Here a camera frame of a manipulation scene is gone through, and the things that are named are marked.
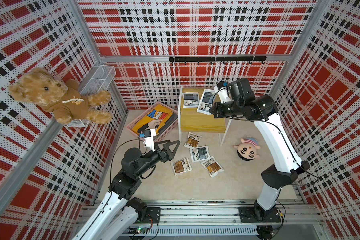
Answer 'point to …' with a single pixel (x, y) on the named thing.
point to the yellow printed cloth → (156, 117)
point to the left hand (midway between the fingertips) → (177, 142)
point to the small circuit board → (141, 230)
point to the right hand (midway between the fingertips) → (213, 110)
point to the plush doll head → (246, 150)
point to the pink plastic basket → (170, 121)
